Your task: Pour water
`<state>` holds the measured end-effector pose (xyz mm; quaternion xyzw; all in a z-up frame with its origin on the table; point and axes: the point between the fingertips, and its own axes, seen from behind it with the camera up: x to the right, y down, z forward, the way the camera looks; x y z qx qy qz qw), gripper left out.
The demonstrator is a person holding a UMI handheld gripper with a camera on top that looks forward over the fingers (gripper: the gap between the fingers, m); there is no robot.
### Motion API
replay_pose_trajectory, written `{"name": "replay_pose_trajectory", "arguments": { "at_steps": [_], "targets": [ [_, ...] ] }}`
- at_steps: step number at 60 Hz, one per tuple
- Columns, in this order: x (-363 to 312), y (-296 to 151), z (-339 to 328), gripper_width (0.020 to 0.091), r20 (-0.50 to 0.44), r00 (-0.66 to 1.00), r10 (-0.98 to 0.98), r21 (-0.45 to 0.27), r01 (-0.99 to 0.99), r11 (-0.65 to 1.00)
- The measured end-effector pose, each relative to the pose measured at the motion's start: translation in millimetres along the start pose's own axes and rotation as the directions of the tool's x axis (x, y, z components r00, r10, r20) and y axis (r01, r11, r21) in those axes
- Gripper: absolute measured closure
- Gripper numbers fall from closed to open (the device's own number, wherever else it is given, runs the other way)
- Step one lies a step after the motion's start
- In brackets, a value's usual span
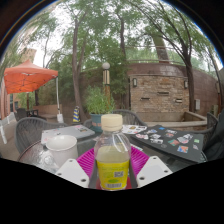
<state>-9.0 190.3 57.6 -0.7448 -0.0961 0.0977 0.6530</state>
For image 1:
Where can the white canopy base weight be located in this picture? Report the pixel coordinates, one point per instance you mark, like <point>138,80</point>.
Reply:
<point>60,118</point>

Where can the grey laptop with stickers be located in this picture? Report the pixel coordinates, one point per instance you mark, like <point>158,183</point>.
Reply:
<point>66,132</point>

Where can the green plant in blue pot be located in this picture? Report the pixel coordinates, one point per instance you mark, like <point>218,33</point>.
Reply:
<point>98,103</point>

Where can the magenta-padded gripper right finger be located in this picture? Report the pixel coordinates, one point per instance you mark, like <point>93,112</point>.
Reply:
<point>153,171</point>

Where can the group of dark patio chairs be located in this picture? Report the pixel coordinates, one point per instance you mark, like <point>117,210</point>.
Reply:
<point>30,114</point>

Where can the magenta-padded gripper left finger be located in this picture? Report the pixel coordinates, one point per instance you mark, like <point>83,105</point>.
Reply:
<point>71,173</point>

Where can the white mug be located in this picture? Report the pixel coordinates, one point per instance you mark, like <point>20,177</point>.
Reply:
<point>63,148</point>

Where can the blue yellow striped cone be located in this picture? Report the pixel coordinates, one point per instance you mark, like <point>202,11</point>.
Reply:
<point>76,115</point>

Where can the grey wall box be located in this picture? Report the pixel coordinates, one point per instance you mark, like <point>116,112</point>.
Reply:
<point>197,104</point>

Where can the black wall lamp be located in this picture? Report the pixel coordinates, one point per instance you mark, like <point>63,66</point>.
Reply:
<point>185,84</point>
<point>135,82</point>

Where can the globe lamp post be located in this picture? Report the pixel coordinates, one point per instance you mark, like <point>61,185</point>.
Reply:
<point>106,80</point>

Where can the orange canopy tent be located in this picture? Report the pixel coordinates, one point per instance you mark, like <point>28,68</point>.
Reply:
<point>28,76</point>

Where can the grey wicker chair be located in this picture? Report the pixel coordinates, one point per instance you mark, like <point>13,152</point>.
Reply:
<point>28,131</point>
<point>128,116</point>
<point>210,120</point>

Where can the black laptop with stickers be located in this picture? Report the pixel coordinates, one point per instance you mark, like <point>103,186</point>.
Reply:
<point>173,143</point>

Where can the clear bottle with yellow label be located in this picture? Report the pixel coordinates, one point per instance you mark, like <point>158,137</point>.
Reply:
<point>112,166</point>

